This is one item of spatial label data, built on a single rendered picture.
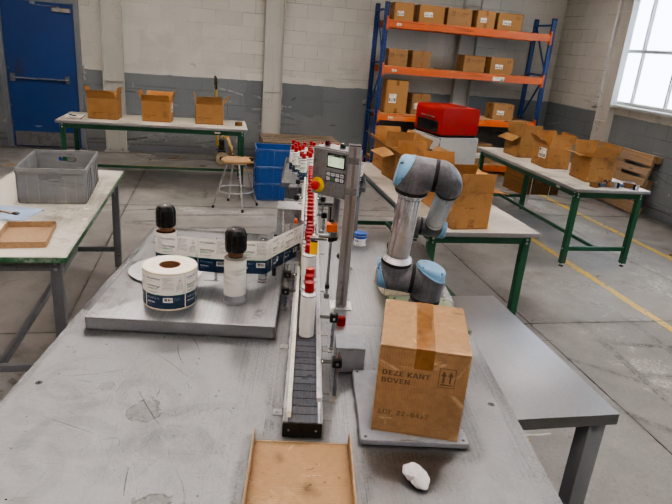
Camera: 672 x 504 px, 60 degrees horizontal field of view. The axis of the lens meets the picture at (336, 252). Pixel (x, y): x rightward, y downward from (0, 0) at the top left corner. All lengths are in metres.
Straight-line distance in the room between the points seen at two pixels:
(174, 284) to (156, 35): 7.72
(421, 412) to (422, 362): 0.15
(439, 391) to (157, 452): 0.75
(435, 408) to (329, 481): 0.35
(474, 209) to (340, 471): 2.60
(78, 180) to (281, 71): 6.22
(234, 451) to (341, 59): 8.65
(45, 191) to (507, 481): 3.12
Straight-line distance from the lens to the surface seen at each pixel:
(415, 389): 1.61
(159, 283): 2.19
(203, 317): 2.17
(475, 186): 3.82
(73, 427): 1.77
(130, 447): 1.67
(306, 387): 1.78
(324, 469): 1.57
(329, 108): 9.89
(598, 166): 6.22
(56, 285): 3.13
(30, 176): 3.92
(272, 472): 1.55
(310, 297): 1.97
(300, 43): 9.75
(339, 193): 2.25
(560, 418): 1.98
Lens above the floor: 1.85
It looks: 20 degrees down
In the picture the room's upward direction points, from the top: 5 degrees clockwise
